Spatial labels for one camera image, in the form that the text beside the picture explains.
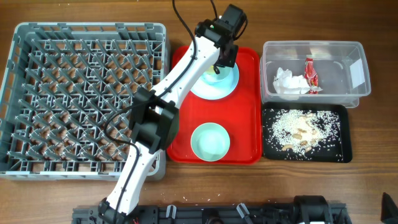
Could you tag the light blue small bowl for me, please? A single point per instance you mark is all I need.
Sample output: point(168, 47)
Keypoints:
point(222, 75)

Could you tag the clear plastic bin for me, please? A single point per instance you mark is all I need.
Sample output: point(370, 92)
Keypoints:
point(341, 66)

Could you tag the green bowl with food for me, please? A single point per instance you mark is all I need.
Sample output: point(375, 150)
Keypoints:
point(210, 142)

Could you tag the white napkin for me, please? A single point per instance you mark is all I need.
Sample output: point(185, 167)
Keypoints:
point(285, 83)

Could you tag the red snack wrapper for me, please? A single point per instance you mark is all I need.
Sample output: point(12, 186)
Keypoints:
point(311, 77)

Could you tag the black plastic tray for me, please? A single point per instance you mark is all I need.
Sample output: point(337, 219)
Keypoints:
point(346, 147)

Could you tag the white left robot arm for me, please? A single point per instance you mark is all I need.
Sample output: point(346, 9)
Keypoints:
point(154, 114)

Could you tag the grey dishwasher rack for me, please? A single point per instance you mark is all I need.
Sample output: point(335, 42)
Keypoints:
point(64, 95)

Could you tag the spilled rice and food scraps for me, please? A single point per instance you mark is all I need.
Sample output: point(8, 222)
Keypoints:
point(301, 135)

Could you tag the light blue plate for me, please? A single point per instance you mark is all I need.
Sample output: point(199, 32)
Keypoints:
point(217, 91)

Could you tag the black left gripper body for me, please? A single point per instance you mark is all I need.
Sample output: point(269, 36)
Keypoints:
point(231, 58)

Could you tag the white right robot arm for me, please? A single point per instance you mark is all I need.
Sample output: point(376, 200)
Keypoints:
point(388, 210)

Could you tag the red plastic tray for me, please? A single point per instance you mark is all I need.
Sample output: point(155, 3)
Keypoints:
point(239, 113)

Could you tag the yellow plastic cup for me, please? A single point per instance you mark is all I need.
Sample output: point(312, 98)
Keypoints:
point(211, 70)

